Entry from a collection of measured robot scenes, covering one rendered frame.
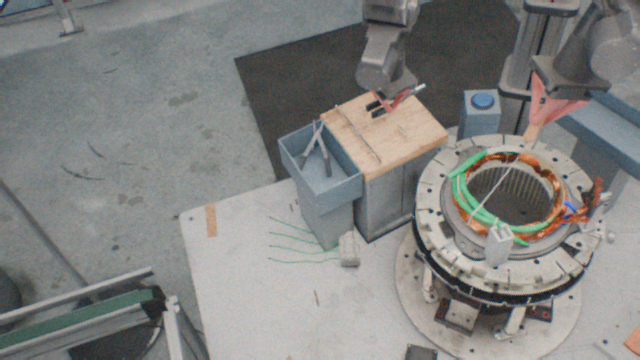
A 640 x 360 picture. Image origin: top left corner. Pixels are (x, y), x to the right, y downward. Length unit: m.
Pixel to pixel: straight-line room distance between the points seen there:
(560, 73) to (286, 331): 0.80
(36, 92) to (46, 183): 0.54
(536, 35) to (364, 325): 0.73
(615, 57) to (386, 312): 0.79
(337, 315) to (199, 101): 1.69
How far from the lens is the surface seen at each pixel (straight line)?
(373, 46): 1.06
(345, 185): 1.30
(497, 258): 1.15
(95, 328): 1.64
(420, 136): 1.36
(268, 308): 1.48
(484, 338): 1.44
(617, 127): 1.50
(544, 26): 1.53
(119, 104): 3.06
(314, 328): 1.45
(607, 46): 0.89
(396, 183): 1.41
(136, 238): 2.61
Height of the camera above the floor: 2.12
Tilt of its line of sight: 54 degrees down
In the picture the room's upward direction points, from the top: 8 degrees counter-clockwise
